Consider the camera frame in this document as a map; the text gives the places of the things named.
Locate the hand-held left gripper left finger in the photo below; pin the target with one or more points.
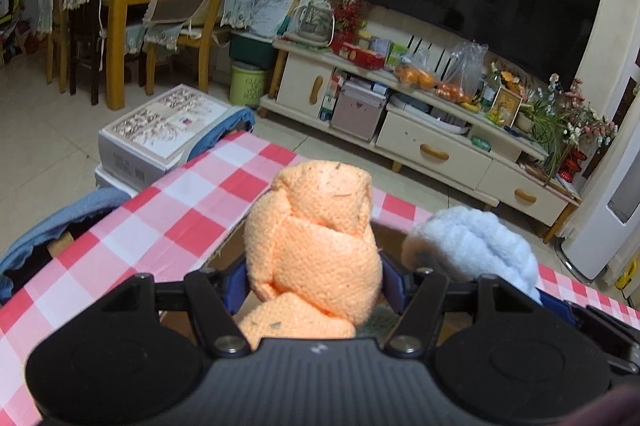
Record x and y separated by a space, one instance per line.
231 288

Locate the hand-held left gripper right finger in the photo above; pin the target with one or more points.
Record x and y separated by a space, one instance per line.
395 288

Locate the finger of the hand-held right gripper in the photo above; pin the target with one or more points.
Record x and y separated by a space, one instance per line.
557 306

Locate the cardboard box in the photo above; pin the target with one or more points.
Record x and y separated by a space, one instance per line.
227 251

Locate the peach knitted cloth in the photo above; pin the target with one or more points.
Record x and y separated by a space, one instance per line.
310 246

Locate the light blue knitted cuff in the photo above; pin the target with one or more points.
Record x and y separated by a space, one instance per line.
475 241

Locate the yellow green plastic toy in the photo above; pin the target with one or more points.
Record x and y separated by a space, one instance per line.
629 273

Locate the white standing air conditioner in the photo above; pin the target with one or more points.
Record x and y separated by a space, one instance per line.
600 236

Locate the cream TV cabinet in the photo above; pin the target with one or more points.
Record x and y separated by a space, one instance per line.
430 156

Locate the red candle holder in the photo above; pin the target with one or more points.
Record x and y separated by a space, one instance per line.
571 166

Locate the small green box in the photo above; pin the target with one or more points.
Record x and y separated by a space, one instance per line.
481 144

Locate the white printed box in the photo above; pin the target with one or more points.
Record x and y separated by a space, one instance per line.
160 126

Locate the pink metal case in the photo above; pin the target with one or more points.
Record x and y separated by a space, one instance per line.
357 111

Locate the potted spider plant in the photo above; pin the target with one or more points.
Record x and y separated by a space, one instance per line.
524 121

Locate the pink white flower bouquet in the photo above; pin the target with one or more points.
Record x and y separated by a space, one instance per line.
582 116

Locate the yellow bananas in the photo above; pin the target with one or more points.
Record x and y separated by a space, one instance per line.
471 106

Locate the blue cloth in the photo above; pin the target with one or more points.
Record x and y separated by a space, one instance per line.
35 236

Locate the light green bin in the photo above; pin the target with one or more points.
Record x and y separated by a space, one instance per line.
249 85

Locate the bag of oranges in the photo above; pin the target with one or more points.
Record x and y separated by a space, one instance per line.
415 76
452 92

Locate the green plastic bottle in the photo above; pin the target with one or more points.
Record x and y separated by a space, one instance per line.
490 86

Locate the clear plastic bag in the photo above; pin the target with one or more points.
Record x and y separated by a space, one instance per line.
465 66

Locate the yellow wooden chair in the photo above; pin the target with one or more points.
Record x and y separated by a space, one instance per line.
205 56

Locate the red flat box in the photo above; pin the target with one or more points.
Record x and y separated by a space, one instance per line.
362 55

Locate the dark green container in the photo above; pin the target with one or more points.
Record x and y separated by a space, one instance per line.
250 49

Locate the yellow wooden dining table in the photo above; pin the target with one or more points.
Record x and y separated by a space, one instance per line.
117 56

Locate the glass kettle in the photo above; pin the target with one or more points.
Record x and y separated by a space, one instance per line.
310 24

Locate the white paper document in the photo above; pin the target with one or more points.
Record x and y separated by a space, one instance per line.
272 11

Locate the red berry branches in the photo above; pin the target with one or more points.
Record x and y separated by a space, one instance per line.
347 9

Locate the wooden picture frame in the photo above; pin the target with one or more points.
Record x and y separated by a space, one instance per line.
506 106

